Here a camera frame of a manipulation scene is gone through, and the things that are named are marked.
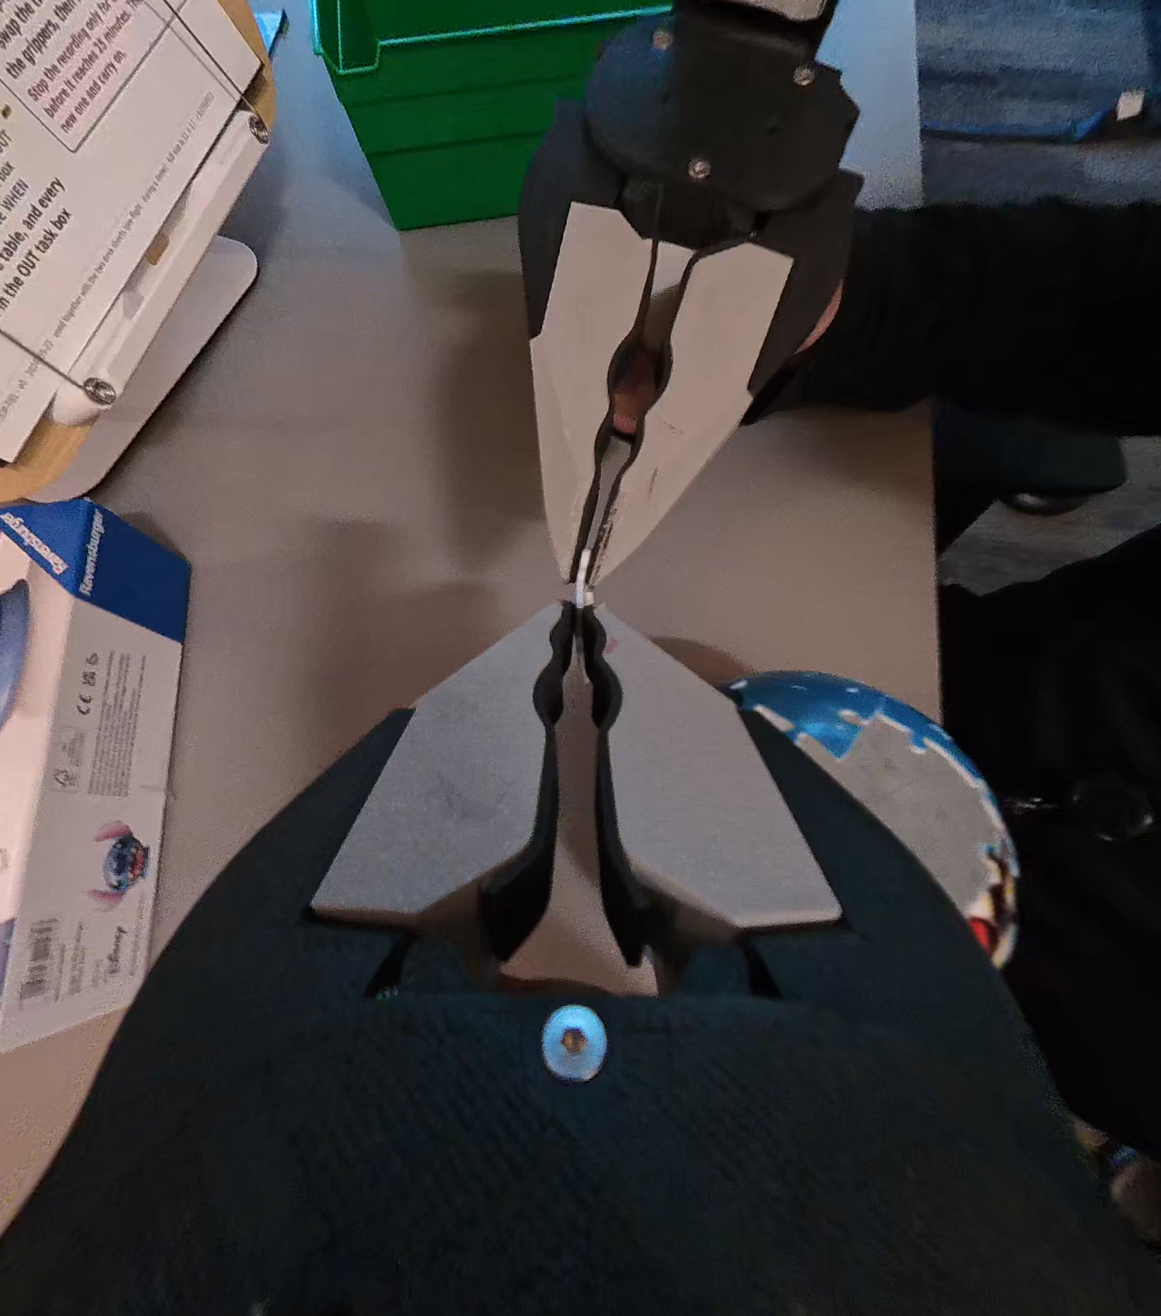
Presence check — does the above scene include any cartoon puzzle box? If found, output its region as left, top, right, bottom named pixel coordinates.
left=0, top=498, right=193, bottom=1069

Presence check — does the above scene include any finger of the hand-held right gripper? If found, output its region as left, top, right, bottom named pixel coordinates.
left=588, top=245, right=798, bottom=586
left=529, top=201, right=659, bottom=583

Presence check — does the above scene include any person's right forearm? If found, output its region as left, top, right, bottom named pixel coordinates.
left=744, top=190, right=1161, bottom=437

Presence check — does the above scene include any blue puzzle ball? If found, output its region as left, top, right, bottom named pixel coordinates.
left=722, top=671, right=1021, bottom=971

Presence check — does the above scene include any green plastic bin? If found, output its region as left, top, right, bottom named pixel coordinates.
left=311, top=0, right=677, bottom=234

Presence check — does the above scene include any person's dark clothing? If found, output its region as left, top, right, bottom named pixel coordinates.
left=938, top=491, right=1161, bottom=1251

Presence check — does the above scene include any person's right hand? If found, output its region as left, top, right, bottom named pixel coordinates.
left=609, top=338, right=680, bottom=437

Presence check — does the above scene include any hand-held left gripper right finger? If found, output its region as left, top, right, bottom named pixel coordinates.
left=580, top=605, right=842, bottom=971

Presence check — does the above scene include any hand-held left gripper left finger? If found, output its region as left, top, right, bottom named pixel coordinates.
left=311, top=601, right=577, bottom=974

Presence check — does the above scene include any printed instruction sheet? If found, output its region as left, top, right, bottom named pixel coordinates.
left=0, top=0, right=269, bottom=469

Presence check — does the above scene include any black office chair base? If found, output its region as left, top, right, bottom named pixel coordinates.
left=932, top=404, right=1130, bottom=557

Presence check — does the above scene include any white board stand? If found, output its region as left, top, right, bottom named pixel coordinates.
left=51, top=103, right=261, bottom=428

